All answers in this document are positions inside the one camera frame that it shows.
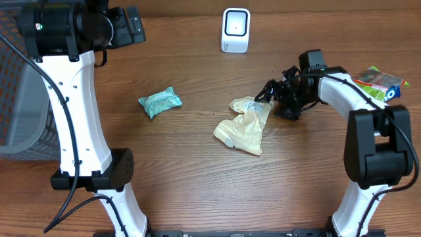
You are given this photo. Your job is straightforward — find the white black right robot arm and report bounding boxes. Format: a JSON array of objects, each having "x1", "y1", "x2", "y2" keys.
[{"x1": 255, "y1": 49, "x2": 420, "y2": 237}]

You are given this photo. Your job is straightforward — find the teal wrapper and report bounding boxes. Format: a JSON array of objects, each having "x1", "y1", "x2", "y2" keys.
[{"x1": 138, "y1": 87, "x2": 182, "y2": 119}]

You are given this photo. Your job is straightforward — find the blue Oreo cookie pack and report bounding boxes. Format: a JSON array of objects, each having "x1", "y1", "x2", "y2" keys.
[{"x1": 383, "y1": 86, "x2": 401, "y2": 102}]

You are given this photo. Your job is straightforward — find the green snack bag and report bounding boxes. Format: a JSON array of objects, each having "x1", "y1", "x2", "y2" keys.
[{"x1": 353, "y1": 66, "x2": 410, "y2": 102}]

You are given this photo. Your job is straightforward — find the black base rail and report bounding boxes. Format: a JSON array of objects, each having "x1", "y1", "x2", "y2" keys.
[{"x1": 147, "y1": 228, "x2": 333, "y2": 237}]

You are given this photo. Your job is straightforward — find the grey plastic mesh basket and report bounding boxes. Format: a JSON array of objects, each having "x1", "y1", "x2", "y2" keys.
[{"x1": 0, "y1": 9, "x2": 63, "y2": 161}]

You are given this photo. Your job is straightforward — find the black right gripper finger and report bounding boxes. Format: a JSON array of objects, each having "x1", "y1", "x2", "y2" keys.
[
  {"x1": 254, "y1": 92, "x2": 273, "y2": 103},
  {"x1": 260, "y1": 79, "x2": 280, "y2": 99}
]

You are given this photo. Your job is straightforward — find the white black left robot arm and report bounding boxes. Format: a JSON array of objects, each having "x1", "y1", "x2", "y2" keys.
[{"x1": 18, "y1": 1, "x2": 149, "y2": 236}]

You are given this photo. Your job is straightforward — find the beige snack bag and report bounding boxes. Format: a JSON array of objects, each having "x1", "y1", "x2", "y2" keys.
[{"x1": 213, "y1": 96, "x2": 274, "y2": 156}]

